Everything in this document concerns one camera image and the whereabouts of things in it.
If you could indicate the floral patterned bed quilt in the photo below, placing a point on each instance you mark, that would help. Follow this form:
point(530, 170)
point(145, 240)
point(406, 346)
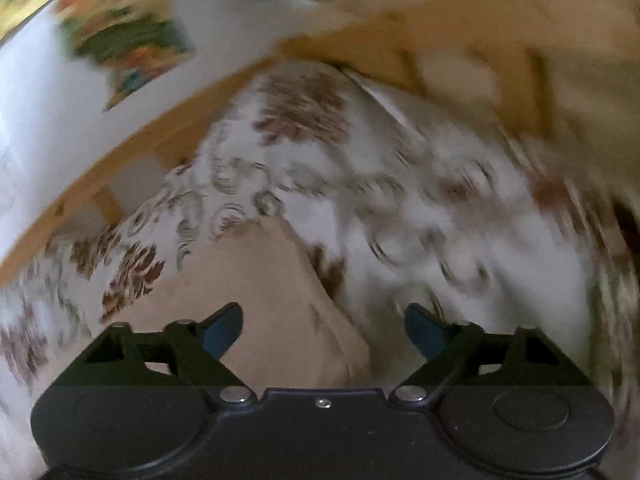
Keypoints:
point(393, 200)

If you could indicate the wooden bed frame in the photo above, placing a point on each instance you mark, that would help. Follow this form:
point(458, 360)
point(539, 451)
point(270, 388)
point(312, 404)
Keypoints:
point(506, 34)

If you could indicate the landscape painting poster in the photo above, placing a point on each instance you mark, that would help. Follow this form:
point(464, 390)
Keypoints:
point(133, 41)

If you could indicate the beige hooded zip jacket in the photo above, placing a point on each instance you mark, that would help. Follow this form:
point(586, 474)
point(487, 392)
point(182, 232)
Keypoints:
point(293, 335)

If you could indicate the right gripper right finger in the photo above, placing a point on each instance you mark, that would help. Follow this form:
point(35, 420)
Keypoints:
point(446, 348)

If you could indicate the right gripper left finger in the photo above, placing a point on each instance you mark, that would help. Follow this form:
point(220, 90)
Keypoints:
point(198, 348)

